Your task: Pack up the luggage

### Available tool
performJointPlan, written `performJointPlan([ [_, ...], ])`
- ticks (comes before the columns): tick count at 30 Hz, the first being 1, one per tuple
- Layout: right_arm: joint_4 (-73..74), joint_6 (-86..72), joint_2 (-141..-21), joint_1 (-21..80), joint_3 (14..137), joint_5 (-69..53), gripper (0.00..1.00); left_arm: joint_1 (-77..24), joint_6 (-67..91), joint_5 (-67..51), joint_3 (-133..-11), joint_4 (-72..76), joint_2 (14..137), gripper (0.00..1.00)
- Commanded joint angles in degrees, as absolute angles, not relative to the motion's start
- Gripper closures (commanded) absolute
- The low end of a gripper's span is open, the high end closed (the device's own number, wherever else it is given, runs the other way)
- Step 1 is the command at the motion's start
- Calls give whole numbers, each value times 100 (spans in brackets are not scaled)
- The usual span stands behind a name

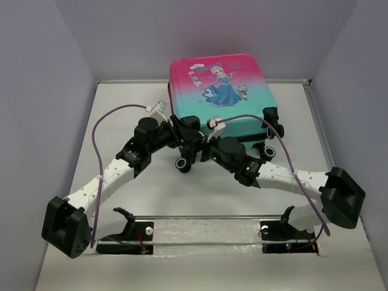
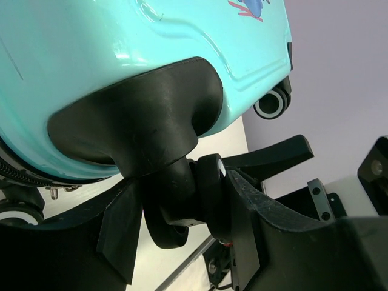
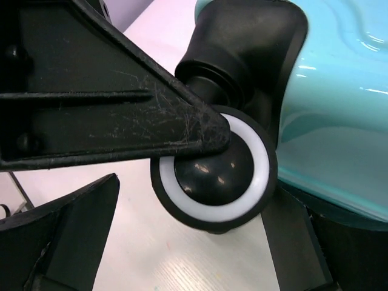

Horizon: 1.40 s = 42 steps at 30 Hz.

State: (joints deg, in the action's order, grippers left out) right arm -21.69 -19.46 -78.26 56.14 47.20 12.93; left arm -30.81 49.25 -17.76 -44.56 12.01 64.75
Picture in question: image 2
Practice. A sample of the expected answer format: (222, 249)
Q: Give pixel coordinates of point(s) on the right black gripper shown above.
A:
(310, 204)

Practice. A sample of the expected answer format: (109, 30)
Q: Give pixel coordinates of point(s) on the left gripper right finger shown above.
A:
(277, 248)

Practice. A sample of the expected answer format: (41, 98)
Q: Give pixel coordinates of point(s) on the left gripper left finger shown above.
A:
(89, 247)

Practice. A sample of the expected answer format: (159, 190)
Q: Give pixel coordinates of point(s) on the pink teal kids suitcase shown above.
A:
(91, 89)

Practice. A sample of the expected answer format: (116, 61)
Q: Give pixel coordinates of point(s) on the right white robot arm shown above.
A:
(364, 194)

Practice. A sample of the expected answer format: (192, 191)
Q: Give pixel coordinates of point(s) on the aluminium table edge rail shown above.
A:
(199, 251)

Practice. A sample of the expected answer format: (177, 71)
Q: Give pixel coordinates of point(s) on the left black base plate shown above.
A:
(218, 265)

